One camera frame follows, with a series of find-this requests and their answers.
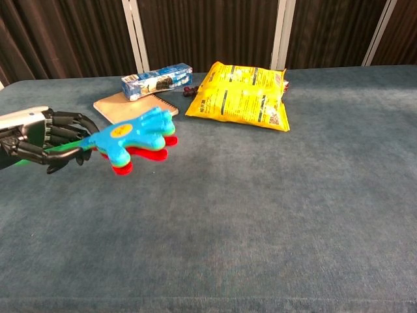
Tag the blue table cloth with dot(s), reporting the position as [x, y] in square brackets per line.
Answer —
[208, 195]

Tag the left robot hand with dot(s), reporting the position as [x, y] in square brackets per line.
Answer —
[42, 137]

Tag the yellow snack bag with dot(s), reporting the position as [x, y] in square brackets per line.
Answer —
[239, 96]

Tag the dark red grape bunch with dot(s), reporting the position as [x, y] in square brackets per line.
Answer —
[189, 91]

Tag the blue cookie box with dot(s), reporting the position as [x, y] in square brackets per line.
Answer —
[156, 81]

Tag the brown spiral notebook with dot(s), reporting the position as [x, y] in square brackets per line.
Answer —
[130, 107]

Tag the blue hand clapper toy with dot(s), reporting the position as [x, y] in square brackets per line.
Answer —
[137, 140]

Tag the brown silver snack packet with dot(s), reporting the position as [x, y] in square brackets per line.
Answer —
[286, 85]

